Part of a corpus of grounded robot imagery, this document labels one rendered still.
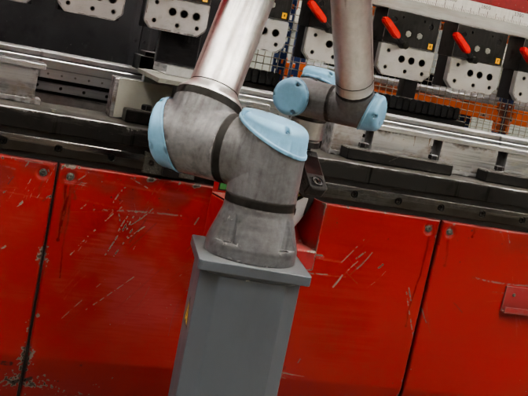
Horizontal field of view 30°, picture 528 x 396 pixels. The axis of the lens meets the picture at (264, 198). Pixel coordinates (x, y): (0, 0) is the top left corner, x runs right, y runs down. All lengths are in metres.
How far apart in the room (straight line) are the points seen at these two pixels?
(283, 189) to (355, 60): 0.40
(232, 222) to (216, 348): 0.20
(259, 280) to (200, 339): 0.13
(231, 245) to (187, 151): 0.17
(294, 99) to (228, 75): 0.34
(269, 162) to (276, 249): 0.14
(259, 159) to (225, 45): 0.22
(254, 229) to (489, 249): 1.19
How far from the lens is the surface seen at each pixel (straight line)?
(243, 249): 1.54
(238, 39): 1.66
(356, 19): 1.80
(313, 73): 2.07
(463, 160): 2.68
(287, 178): 1.55
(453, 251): 2.58
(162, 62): 2.39
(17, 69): 2.34
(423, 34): 2.57
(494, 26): 2.66
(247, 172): 1.54
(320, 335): 2.50
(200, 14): 2.37
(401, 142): 2.59
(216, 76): 1.63
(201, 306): 1.56
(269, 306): 1.56
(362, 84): 1.89
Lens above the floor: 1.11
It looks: 9 degrees down
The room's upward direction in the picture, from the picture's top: 11 degrees clockwise
